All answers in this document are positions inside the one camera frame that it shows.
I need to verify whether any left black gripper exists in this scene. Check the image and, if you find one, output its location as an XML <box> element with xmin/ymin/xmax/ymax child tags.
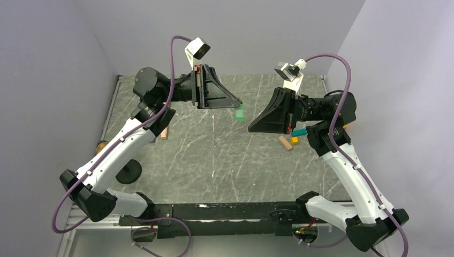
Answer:
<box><xmin>159</xmin><ymin>64</ymin><xmax>242</xmax><ymax>109</ymax></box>

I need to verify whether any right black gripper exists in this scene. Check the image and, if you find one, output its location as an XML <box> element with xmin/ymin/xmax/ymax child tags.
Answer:
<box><xmin>248</xmin><ymin>87</ymin><xmax>325</xmax><ymax>134</ymax></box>

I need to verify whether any green key tag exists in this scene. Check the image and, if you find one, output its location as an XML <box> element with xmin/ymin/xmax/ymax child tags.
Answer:
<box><xmin>234</xmin><ymin>104</ymin><xmax>245</xmax><ymax>121</ymax></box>

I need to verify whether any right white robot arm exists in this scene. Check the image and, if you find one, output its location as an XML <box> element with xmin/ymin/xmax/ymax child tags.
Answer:
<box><xmin>248</xmin><ymin>87</ymin><xmax>409</xmax><ymax>252</ymax></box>

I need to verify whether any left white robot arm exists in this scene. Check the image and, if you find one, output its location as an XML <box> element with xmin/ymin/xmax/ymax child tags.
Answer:
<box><xmin>60</xmin><ymin>64</ymin><xmax>242</xmax><ymax>225</ymax></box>

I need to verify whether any teal wooden block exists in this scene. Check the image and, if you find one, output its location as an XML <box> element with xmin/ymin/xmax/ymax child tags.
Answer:
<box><xmin>291</xmin><ymin>128</ymin><xmax>308</xmax><ymax>137</ymax></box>

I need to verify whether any yellow small wooden block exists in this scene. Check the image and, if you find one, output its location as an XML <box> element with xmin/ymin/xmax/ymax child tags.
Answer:
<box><xmin>291</xmin><ymin>137</ymin><xmax>299</xmax><ymax>145</ymax></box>

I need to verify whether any tan rectangular wooden block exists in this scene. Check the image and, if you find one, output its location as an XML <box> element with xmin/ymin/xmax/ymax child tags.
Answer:
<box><xmin>278</xmin><ymin>135</ymin><xmax>293</xmax><ymax>151</ymax></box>

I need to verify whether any pink microphone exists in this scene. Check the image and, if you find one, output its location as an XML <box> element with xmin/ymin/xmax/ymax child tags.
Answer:
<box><xmin>160</xmin><ymin>103</ymin><xmax>170</xmax><ymax>140</ymax></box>

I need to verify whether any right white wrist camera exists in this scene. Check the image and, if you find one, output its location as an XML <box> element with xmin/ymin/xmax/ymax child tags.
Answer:
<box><xmin>274</xmin><ymin>59</ymin><xmax>307</xmax><ymax>93</ymax></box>

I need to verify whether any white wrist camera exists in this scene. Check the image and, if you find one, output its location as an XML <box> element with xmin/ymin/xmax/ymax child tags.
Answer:
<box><xmin>184</xmin><ymin>37</ymin><xmax>211</xmax><ymax>70</ymax></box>
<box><xmin>274</xmin><ymin>59</ymin><xmax>307</xmax><ymax>93</ymax></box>

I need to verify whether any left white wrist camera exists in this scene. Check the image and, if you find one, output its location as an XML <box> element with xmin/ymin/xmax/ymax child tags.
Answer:
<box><xmin>184</xmin><ymin>37</ymin><xmax>211</xmax><ymax>70</ymax></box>

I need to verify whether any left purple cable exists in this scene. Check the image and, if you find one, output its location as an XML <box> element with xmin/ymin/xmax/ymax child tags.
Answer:
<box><xmin>52</xmin><ymin>35</ymin><xmax>194</xmax><ymax>234</ymax></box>

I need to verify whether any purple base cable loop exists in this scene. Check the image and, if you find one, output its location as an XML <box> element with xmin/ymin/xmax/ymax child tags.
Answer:
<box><xmin>130</xmin><ymin>217</ymin><xmax>192</xmax><ymax>257</ymax></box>

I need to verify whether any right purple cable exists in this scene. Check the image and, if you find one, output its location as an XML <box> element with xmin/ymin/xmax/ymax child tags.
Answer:
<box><xmin>305</xmin><ymin>53</ymin><xmax>408</xmax><ymax>257</ymax></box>

